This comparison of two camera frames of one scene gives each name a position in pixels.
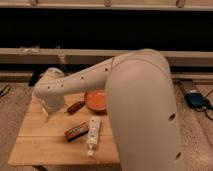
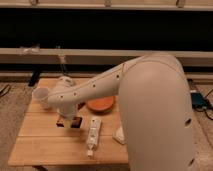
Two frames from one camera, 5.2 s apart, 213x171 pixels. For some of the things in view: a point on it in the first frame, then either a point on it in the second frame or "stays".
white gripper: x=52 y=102 -> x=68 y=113
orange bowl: x=95 y=99 stays
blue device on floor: x=196 y=100 stays
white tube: x=94 y=136 stays
